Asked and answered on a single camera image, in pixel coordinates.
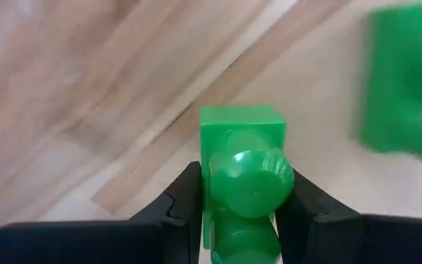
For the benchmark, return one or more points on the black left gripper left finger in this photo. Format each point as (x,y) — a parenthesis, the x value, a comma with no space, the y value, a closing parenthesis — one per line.
(86,245)

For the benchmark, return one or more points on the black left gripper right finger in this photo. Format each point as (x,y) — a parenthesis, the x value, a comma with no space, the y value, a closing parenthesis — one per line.
(361,242)

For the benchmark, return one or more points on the green two-stud block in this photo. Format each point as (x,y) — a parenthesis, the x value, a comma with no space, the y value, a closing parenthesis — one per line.
(405,91)
(247,183)

